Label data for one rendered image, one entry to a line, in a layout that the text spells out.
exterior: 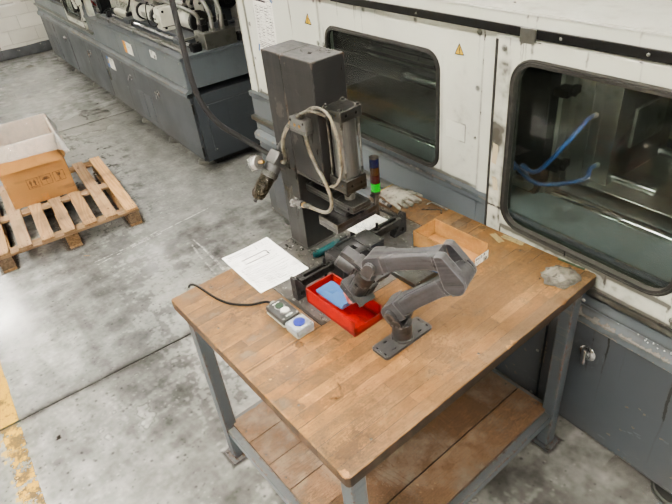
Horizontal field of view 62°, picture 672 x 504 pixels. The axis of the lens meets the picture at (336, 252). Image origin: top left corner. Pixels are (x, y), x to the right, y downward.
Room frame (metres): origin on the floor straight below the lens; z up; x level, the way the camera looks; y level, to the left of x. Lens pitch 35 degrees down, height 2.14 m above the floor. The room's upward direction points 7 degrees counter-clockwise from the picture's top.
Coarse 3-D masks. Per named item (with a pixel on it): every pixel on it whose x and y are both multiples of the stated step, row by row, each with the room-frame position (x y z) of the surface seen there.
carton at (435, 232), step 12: (420, 228) 1.77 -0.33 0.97; (432, 228) 1.81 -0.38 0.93; (444, 228) 1.78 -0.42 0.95; (456, 228) 1.73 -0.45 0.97; (420, 240) 1.72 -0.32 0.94; (432, 240) 1.68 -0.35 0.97; (444, 240) 1.76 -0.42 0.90; (456, 240) 1.73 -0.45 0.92; (468, 240) 1.68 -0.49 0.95; (480, 240) 1.64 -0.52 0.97; (468, 252) 1.66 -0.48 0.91; (480, 252) 1.64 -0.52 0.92
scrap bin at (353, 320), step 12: (336, 276) 1.54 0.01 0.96; (312, 288) 1.51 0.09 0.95; (312, 300) 1.47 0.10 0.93; (324, 300) 1.49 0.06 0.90; (372, 300) 1.39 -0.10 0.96; (324, 312) 1.42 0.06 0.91; (336, 312) 1.36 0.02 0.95; (348, 312) 1.41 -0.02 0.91; (360, 312) 1.40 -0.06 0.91; (372, 312) 1.40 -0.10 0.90; (348, 324) 1.32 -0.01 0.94; (360, 324) 1.35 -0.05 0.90; (372, 324) 1.34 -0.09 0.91
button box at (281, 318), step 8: (200, 288) 1.64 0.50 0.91; (232, 304) 1.52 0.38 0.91; (240, 304) 1.51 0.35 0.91; (248, 304) 1.51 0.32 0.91; (256, 304) 1.51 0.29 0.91; (272, 304) 1.47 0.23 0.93; (288, 304) 1.46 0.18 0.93; (272, 312) 1.43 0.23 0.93; (280, 312) 1.42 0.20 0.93; (288, 312) 1.41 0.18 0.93; (296, 312) 1.41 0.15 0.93; (280, 320) 1.39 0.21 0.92; (288, 320) 1.39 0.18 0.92
